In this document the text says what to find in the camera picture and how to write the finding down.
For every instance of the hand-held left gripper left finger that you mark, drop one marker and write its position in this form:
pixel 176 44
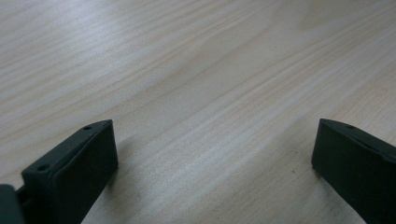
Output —
pixel 74 174

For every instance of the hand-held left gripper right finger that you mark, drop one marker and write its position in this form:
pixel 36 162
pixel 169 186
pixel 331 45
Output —
pixel 358 168

